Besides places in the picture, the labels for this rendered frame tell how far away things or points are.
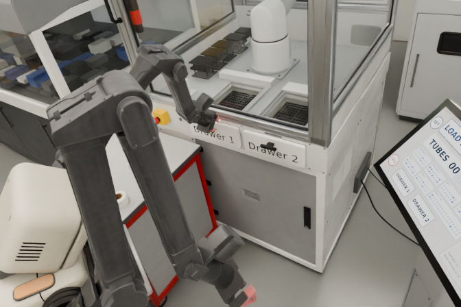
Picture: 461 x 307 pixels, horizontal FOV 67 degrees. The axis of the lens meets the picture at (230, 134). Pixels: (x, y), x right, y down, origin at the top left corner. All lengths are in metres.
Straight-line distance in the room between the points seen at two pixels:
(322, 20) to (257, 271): 1.47
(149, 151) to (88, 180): 0.09
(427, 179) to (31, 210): 1.00
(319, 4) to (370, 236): 1.55
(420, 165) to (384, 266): 1.11
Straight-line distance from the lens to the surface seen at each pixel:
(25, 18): 1.90
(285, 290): 2.07
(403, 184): 1.19
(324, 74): 1.21
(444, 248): 1.07
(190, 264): 0.72
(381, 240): 2.30
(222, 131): 1.59
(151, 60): 0.95
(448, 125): 1.19
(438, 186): 1.12
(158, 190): 0.58
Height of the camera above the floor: 1.83
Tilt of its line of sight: 37 degrees down
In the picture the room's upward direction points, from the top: 10 degrees counter-clockwise
